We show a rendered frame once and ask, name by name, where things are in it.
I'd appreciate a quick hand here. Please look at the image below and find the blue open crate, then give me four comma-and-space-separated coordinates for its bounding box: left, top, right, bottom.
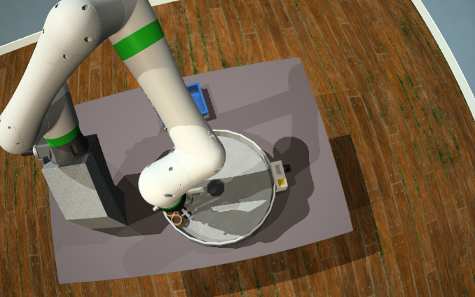
187, 82, 209, 118

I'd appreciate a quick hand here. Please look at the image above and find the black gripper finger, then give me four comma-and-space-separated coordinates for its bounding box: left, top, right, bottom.
178, 208, 192, 219

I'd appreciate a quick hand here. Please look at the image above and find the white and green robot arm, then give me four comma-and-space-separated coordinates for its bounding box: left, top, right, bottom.
0, 0, 226, 212

